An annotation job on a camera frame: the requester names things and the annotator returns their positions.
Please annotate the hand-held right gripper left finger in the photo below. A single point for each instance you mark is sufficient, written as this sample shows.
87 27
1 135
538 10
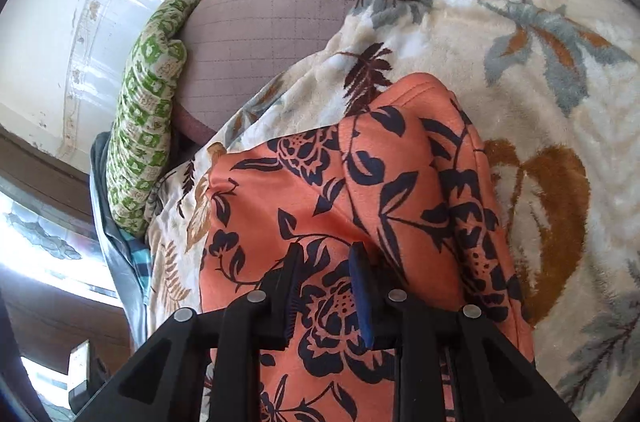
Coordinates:
293 302

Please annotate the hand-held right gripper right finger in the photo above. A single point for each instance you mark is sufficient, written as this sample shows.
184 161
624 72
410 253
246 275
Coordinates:
361 297

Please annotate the orange floral garment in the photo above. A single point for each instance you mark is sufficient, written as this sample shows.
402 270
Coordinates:
310 182

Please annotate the grey cloth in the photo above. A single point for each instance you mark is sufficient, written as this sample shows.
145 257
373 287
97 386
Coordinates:
117 262

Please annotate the teal striped cloth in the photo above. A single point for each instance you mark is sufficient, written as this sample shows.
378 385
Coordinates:
140 259

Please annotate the patterned glass window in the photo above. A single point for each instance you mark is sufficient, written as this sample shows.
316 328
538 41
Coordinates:
35 242

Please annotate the green patterned pillow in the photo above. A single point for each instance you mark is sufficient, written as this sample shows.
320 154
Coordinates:
145 112

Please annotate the leaf print fleece blanket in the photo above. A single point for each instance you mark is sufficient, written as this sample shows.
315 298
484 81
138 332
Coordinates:
450 32

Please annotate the wooden window frame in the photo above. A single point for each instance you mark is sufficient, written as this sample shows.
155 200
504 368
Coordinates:
35 162

